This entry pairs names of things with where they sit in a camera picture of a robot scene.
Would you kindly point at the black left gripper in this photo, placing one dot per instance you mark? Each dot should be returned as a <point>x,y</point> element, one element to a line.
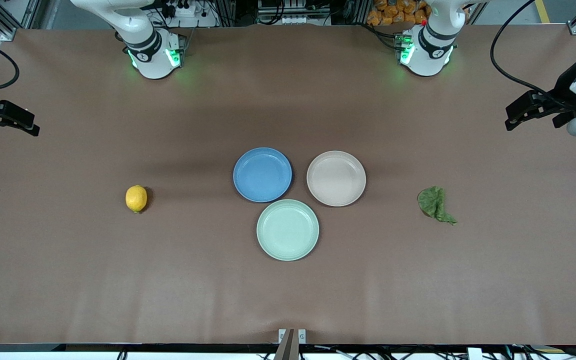
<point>564,88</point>

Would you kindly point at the green lettuce leaf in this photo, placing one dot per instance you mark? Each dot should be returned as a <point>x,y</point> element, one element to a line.
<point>432,201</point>

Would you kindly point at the yellow lemon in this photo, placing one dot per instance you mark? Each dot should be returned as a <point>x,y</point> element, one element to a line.
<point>136,198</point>

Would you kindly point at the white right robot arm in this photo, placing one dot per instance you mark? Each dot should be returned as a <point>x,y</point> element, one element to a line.
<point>145,47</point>

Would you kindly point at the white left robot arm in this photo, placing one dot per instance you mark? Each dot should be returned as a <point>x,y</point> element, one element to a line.
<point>430,47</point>

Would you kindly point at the bag of orange fruit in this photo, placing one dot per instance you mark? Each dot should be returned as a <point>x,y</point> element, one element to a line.
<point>395,12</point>

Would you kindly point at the white power strip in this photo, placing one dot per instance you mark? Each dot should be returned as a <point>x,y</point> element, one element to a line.
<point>180,11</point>

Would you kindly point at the beige round plate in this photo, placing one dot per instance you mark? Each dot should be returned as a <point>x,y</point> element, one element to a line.
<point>336,178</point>

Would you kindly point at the blue round plate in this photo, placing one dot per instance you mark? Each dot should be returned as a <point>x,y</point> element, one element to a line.
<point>262,174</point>

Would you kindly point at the grey equipment rack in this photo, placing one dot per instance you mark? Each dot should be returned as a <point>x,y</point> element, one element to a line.
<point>293,11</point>

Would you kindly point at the pale green round plate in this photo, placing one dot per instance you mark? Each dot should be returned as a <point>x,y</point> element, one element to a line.
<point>287,230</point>

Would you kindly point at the metal table edge bracket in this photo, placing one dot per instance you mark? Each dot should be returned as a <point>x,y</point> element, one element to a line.
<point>292,342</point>

